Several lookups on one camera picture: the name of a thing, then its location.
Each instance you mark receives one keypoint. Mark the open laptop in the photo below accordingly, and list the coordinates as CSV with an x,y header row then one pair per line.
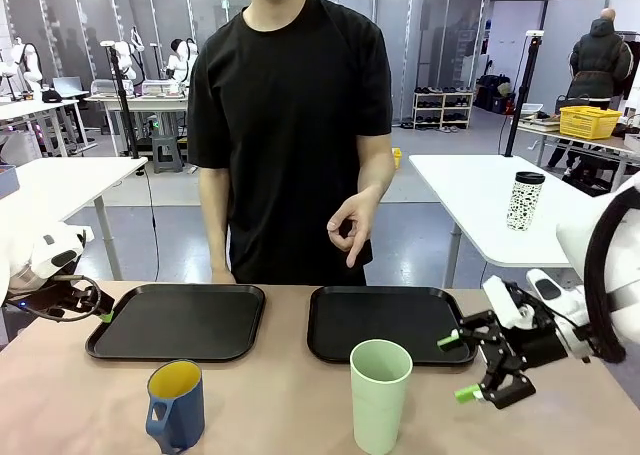
x,y
69,87

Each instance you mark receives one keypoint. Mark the person left hand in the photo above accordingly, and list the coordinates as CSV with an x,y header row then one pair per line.
x,y
357,220

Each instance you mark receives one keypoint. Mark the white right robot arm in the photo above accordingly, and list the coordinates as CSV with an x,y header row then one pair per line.
x,y
610,255

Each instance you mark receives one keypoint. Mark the wooden shoe rack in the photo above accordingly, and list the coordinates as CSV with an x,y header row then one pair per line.
x,y
444,109

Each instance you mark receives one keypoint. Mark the small yellow crate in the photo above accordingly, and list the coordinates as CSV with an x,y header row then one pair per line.
x,y
397,158

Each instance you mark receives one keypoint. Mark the person torso black t-shirt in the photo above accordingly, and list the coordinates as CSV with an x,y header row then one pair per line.
x,y
290,140

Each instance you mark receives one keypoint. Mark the person right forearm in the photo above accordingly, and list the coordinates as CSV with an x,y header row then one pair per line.
x,y
215,220

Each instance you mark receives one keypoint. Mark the black tripod pole white head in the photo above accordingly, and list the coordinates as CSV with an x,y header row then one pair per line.
x,y
122,105

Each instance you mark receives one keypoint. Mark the white speckled tumbler black lid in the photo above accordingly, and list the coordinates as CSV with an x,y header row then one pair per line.
x,y
522,202

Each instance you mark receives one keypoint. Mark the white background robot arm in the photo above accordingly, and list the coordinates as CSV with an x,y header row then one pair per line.
x,y
127,55
181,60
27,65

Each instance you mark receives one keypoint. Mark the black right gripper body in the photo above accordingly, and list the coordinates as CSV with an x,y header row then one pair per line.
x,y
542,342

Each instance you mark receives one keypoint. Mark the background desk with laptop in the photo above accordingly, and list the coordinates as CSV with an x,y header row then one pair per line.
x,y
45,120

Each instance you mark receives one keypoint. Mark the person left forearm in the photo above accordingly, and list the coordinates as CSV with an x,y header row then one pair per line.
x,y
377,160

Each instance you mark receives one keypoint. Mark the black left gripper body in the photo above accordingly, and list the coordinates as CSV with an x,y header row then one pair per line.
x,y
57,290

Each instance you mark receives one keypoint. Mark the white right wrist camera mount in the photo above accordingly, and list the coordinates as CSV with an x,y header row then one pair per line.
x,y
507,300

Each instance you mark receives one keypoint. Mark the black bags pile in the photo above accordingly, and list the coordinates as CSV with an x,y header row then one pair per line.
x,y
492,92

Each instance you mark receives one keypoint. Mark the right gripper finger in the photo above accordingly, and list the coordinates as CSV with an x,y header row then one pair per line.
x,y
480,327
505,387

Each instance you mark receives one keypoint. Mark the background table with basket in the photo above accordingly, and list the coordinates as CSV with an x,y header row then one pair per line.
x,y
575,137

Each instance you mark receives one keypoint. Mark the person right hand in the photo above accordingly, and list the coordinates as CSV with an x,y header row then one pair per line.
x,y
222,276

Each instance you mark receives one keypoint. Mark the blue mug yellow inside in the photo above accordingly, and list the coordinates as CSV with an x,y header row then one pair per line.
x,y
182,410

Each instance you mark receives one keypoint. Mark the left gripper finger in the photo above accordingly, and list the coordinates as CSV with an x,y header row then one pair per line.
x,y
97,295
80,309

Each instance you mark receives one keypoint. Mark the person in black jacket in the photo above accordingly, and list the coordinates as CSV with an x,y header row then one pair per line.
x,y
600,60

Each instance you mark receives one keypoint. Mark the black plastic tray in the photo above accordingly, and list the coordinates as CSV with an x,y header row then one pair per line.
x,y
180,320
385,320

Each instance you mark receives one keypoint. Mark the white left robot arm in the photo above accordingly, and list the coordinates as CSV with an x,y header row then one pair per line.
x,y
30,255

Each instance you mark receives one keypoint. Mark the white table with tumbler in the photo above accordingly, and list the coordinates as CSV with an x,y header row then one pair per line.
x,y
480,200

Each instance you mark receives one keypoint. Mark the tall light green cup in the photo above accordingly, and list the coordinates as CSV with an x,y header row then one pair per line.
x,y
380,405

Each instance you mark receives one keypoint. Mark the grey step stool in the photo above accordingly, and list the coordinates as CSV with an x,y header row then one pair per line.
x,y
166,155

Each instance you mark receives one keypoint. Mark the background table with bins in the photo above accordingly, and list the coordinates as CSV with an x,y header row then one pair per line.
x,y
145,102

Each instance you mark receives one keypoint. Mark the black camera pole white top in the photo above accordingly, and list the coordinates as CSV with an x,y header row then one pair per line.
x,y
520,95

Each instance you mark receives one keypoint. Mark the yellow plastic basket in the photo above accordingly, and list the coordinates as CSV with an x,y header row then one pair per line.
x,y
590,122

